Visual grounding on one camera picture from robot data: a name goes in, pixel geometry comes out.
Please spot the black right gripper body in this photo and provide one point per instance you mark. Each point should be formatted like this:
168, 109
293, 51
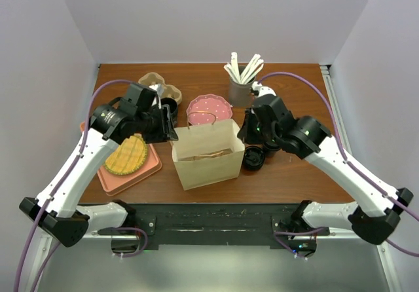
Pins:
253, 132

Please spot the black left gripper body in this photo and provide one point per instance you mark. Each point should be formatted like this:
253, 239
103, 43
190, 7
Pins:
152, 126

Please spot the black coffee cup lid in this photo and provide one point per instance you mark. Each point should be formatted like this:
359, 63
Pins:
271, 145

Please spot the stack of black cups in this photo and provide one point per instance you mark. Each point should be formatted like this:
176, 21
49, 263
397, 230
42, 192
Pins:
173, 106

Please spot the black takeout coffee cup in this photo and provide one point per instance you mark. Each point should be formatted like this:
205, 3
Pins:
269, 153

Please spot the beige cardboard cup carrier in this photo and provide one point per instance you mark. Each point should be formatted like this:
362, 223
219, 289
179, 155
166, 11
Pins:
207, 155

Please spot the beige paper takeout bag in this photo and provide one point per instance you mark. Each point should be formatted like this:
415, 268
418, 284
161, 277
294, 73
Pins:
202, 139

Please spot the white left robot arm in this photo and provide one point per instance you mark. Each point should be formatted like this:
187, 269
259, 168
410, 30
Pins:
56, 209

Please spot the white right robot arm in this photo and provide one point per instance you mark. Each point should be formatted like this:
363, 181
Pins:
376, 208

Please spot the grey straw holder cup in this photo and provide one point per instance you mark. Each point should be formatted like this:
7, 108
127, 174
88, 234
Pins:
239, 95

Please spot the yellow green woven coaster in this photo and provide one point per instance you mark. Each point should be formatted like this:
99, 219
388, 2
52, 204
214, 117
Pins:
128, 157

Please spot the pink polka dot plate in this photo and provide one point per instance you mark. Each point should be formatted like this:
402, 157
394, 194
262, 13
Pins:
207, 109

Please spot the white paper straw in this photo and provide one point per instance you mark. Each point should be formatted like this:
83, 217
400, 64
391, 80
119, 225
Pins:
229, 69
235, 68
251, 69

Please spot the salmon pink tray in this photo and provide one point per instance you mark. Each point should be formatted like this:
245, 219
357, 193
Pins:
114, 184

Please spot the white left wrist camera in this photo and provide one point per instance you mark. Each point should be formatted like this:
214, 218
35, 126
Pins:
158, 89

